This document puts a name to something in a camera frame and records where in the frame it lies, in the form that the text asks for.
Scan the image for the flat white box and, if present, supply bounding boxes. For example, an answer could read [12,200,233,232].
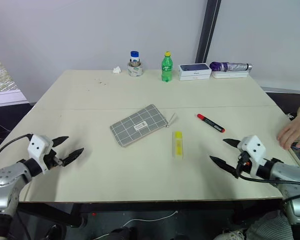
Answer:
[210,70,250,80]

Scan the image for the black vertical pillar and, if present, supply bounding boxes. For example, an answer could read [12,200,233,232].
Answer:
[194,0,222,65]

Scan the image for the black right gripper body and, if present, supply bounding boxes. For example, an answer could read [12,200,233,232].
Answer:
[237,150,252,174]

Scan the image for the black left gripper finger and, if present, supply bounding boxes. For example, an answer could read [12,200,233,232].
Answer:
[62,147,85,167]
[52,136,70,149]

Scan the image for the white sneaker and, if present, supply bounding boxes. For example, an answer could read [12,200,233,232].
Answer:
[213,228,248,240]

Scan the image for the green soda bottle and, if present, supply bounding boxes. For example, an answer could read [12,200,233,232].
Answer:
[161,50,174,83]

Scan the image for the white cable under table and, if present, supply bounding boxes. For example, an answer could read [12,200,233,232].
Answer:
[94,210,179,240]

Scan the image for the window with white frame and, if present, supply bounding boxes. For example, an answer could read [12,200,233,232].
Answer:
[0,47,31,106]

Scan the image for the grey checked pencil pouch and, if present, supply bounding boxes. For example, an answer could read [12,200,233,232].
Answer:
[109,103,169,149]

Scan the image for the purple folded umbrella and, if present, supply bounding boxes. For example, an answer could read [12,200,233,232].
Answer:
[209,61,254,73]

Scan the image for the small blue-capped bottle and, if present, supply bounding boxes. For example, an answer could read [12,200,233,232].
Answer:
[129,50,141,67]

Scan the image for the grey striped trouser leg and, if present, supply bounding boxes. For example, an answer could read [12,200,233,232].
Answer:
[244,211,295,240]

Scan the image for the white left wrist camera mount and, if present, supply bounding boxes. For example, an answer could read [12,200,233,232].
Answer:
[27,134,55,175]

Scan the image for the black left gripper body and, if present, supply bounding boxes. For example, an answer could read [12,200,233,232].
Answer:
[43,148,66,171]

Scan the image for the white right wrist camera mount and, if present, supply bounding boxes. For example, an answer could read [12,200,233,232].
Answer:
[237,134,267,177]

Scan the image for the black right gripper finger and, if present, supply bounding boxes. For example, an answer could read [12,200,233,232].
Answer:
[222,138,242,150]
[209,155,240,179]

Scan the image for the red and black marker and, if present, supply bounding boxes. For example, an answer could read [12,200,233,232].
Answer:
[196,113,226,133]

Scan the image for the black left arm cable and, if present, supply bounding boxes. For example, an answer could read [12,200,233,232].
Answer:
[0,133,33,169]

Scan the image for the person's bare hand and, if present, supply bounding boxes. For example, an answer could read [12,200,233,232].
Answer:
[276,118,300,151]

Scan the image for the white phone box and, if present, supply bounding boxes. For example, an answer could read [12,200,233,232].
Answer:
[177,62,213,82]

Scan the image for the yellow highlighter pen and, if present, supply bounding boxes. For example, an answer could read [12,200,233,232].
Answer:
[171,130,185,161]

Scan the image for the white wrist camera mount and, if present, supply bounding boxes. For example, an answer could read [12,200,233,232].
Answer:
[27,134,55,175]
[237,134,267,177]

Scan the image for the printed tape roll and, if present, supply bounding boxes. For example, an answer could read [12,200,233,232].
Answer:
[126,61,145,78]

